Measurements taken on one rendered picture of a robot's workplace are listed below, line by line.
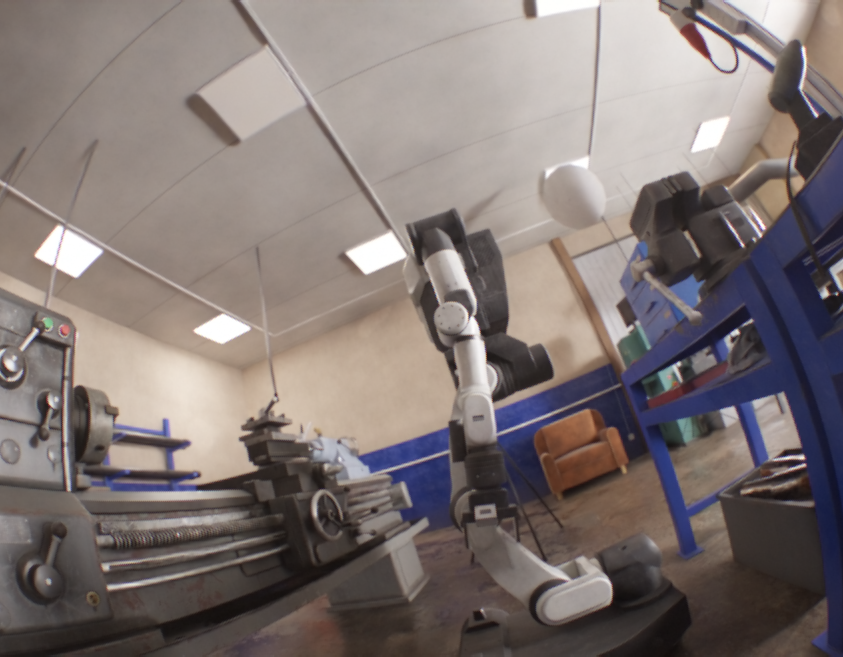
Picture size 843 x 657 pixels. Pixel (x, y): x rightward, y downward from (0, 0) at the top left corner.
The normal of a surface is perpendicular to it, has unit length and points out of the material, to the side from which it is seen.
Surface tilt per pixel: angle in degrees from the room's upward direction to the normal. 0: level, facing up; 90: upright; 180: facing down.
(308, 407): 90
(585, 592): 90
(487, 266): 90
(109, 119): 180
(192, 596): 90
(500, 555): 115
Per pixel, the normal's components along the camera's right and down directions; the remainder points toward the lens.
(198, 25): 0.29, 0.88
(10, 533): 0.92, -0.36
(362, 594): -0.27, -0.30
